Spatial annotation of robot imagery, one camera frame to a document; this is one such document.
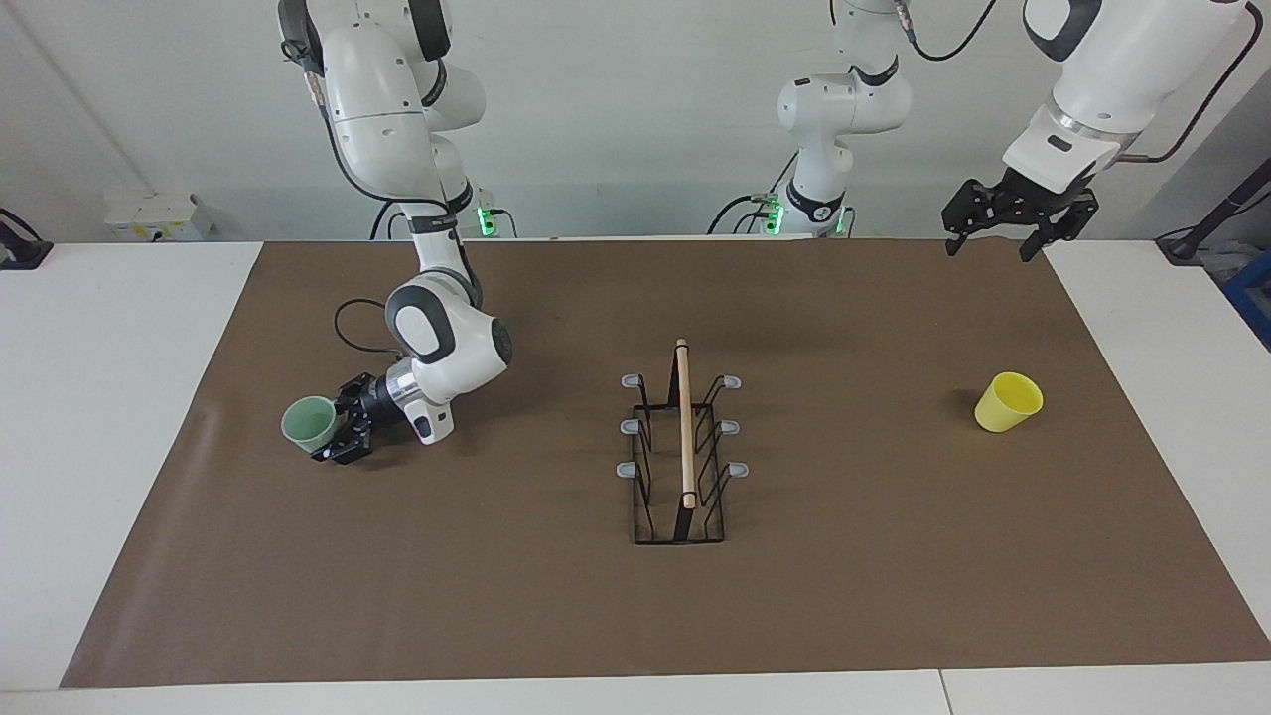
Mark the yellow plastic cup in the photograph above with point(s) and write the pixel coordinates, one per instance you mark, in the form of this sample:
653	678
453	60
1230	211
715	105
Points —
1003	407

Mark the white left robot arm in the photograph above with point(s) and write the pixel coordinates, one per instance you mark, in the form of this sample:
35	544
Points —
1112	70

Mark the green plastic cup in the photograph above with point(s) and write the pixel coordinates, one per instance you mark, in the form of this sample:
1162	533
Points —
303	427

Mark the white power box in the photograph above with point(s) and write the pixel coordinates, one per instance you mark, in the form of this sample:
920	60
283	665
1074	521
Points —
159	218

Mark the black stand pole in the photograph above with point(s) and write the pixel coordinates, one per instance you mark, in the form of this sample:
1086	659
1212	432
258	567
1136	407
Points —
1216	209

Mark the brown table mat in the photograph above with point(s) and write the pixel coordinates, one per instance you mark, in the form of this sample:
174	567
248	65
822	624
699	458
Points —
496	596

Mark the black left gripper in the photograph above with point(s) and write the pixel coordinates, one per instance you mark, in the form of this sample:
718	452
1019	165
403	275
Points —
1023	199

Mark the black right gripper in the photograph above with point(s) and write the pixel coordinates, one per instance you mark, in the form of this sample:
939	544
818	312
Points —
375	407

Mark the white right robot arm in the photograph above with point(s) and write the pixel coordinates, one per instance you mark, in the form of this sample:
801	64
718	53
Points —
387	129

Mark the blue box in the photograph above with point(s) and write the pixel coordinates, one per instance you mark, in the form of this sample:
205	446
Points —
1253	298

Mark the black table clamp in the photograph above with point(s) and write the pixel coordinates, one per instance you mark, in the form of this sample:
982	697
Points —
25	253

